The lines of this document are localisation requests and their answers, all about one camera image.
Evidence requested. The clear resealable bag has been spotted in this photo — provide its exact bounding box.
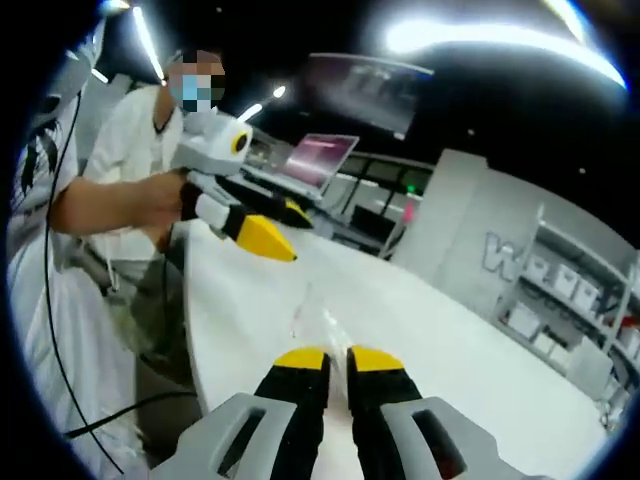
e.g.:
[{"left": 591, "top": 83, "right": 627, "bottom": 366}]
[{"left": 287, "top": 282, "right": 352, "bottom": 404}]

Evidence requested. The curved ceiling light strip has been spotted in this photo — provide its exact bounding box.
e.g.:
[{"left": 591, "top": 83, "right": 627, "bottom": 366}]
[{"left": 383, "top": 8, "right": 630, "bottom": 90}]

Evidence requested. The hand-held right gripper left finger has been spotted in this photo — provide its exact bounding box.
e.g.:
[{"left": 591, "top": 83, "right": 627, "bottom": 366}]
[{"left": 172, "top": 347, "right": 332, "bottom": 480}]

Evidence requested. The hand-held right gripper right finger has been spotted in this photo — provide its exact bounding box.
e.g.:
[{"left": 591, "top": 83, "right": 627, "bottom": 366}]
[{"left": 346, "top": 344, "right": 511, "bottom": 480}]

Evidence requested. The person's left hand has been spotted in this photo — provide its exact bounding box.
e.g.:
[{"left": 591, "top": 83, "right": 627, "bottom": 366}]
[{"left": 144, "top": 168, "right": 189, "bottom": 229}]

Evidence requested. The open laptop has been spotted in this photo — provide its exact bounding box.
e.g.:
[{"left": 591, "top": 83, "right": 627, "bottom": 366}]
[{"left": 238, "top": 133, "right": 362, "bottom": 202}]

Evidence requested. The grey metal shelf rack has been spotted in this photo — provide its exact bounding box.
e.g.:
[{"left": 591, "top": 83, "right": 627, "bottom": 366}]
[{"left": 491, "top": 203, "right": 640, "bottom": 404}]

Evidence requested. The hanging ceiling screen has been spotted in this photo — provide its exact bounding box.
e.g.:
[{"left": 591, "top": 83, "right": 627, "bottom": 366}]
[{"left": 305, "top": 52, "right": 436, "bottom": 141}]

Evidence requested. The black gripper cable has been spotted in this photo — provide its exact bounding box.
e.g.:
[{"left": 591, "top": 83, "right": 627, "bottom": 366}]
[
  {"left": 42, "top": 93, "right": 126, "bottom": 476},
  {"left": 63, "top": 391, "right": 202, "bottom": 440}
]

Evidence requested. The row of white storage boxes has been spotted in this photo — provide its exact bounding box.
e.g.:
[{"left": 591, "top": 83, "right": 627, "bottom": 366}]
[{"left": 507, "top": 259, "right": 640, "bottom": 374}]

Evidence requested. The person in white shirt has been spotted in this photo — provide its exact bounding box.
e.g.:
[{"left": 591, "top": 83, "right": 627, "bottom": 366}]
[{"left": 6, "top": 29, "right": 147, "bottom": 474}]

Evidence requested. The wall letter sign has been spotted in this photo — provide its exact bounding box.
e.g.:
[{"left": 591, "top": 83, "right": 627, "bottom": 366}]
[{"left": 481, "top": 231, "right": 522, "bottom": 282}]

